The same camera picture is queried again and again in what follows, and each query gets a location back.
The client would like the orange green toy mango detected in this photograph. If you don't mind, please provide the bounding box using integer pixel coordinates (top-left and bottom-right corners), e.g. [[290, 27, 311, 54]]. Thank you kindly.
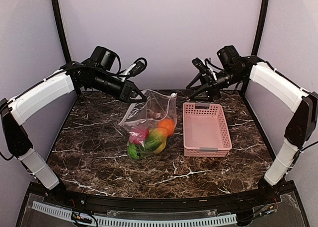
[[145, 128, 168, 151]]

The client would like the red toy apple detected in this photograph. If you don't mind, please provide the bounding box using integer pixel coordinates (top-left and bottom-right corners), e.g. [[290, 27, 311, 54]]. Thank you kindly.
[[129, 127, 149, 145]]

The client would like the pink perforated plastic basket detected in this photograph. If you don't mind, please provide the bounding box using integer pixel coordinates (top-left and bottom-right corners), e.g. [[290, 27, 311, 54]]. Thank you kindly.
[[183, 102, 232, 157]]

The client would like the black frame post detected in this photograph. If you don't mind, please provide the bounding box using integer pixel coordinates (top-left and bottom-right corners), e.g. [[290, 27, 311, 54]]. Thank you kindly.
[[51, 0, 72, 63], [251, 0, 269, 56]]

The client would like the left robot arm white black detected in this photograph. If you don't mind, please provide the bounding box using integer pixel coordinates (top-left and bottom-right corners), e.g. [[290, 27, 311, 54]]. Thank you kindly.
[[0, 46, 148, 205]]

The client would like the clear zip top bag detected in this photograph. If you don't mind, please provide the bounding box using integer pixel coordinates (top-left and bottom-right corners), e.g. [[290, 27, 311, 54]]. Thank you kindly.
[[119, 89, 177, 159]]

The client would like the yellow toy lemon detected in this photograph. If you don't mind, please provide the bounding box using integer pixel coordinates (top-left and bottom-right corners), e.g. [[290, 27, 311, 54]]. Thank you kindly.
[[154, 139, 167, 154]]

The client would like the white slotted cable duct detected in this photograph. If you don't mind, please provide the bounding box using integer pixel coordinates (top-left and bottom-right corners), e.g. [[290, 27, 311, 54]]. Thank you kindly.
[[31, 201, 238, 227]]

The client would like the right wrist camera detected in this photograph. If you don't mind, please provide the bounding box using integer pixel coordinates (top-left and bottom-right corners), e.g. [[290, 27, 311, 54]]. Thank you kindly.
[[192, 58, 213, 76]]

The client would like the orange toy fruit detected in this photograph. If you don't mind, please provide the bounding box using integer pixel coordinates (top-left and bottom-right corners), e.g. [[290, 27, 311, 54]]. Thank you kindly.
[[158, 118, 175, 136]]

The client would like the green toy cabbage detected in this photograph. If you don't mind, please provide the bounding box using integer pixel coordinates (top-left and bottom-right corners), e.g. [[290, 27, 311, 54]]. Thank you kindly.
[[127, 143, 143, 159]]

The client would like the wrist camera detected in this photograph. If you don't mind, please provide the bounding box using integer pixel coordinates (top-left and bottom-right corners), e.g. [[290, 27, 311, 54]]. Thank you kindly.
[[192, 58, 213, 76], [124, 57, 148, 77]]

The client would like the left black frame post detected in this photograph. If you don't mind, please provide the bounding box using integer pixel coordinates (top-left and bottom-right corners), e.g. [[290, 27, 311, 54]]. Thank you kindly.
[[51, 0, 72, 63]]

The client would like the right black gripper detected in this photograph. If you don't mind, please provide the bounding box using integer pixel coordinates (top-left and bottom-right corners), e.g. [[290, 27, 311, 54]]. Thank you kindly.
[[186, 67, 244, 101]]

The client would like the right black frame post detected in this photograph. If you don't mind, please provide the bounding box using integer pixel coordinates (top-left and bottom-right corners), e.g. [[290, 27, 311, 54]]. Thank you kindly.
[[251, 0, 269, 56]]

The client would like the black front rail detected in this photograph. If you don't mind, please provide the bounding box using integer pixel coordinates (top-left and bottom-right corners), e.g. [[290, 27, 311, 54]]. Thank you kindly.
[[27, 184, 296, 219]]

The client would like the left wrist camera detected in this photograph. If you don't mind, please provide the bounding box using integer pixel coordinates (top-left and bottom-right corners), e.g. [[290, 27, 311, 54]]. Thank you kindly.
[[124, 57, 148, 77]]

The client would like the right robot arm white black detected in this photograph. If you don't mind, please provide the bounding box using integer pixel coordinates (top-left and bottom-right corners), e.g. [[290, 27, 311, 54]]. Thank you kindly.
[[186, 45, 318, 204]]

